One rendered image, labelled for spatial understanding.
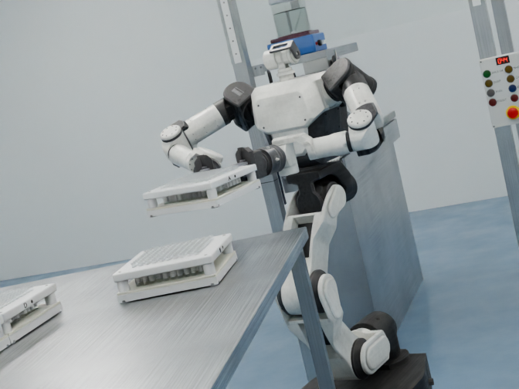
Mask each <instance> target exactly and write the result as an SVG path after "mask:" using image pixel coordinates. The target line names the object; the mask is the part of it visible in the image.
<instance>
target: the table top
mask: <svg viewBox="0 0 519 389"><path fill-rule="evenodd" d="M308 239H309V236H308V233H307V227H301V228H294V229H290V230H286V231H281V232H274V233H271V234H267V235H260V236H256V237H252V238H245V239H240V240H236V241H232V242H231V243H232V248H233V251H236V255H237V262H235V263H234V264H233V265H232V267H231V268H230V270H229V271H228V272H227V273H226V274H225V275H224V277H223V278H222V280H221V281H220V284H218V285H216V286H205V287H201V288H197V289H189V290H185V291H181V292H176V293H169V294H164V295H160V296H153V297H149V298H144V299H137V300H133V301H130V302H128V303H119V302H118V298H117V293H118V292H119V290H118V287H117V283H116V282H114V281H113V277H112V275H113V274H114V273H115V272H116V271H118V270H119V269H120V268H122V267H123V266H124V265H126V264H127V262H125V263H121V264H117V265H113V266H106V267H102V268H98V269H91V270H87V271H82V272H75V273H71V274H67V275H63V276H56V277H52V278H48V279H41V280H37V281H33V282H26V283H22V284H18V285H14V286H6V287H2V288H0V291H5V290H8V291H9V290H10V289H14V290H15V289H17V288H20V289H21V288H22V287H26V288H27V287H28V286H33V287H34V286H42V285H47V284H51V283H55V284H56V291H55V292H54V293H55V295H56V301H60V303H61V305H62V308H63V310H62V312H61V313H58V314H56V315H55V316H53V317H51V318H50V319H48V320H47V321H46V322H44V323H42V324H41V325H39V326H38V327H36V328H35V329H34V330H32V331H30V332H28V333H27V334H26V335H24V336H23V337H21V338H19V339H18V340H17V341H16V342H15V343H14V344H11V345H9V347H8V348H6V349H4V350H1V351H0V389H226V387H227V385H228V383H229V382H230V380H231V378H232V376H233V374H234V373H235V371H236V368H237V367H238V366H239V363H240V361H241V359H242V358H243V356H244V354H245V352H246V351H247V349H248V347H249V345H250V344H251V342H252V340H253V338H254V336H255V335H256V332H257V330H258V329H259V328H260V325H261V323H262V322H263V320H264V318H265V316H266V314H267V313H268V311H269V309H270V307H271V306H272V304H273V301H274V300H275V299H276V296H277V294H278V292H279V291H280V289H281V287H282V285H283V284H284V282H285V280H286V278H287V277H288V275H289V273H290V270H291V269H292V268H293V265H294V263H295V262H296V261H297V258H298V256H299V254H300V253H301V251H302V249H303V247H304V246H305V244H306V242H307V240H308Z"/></svg>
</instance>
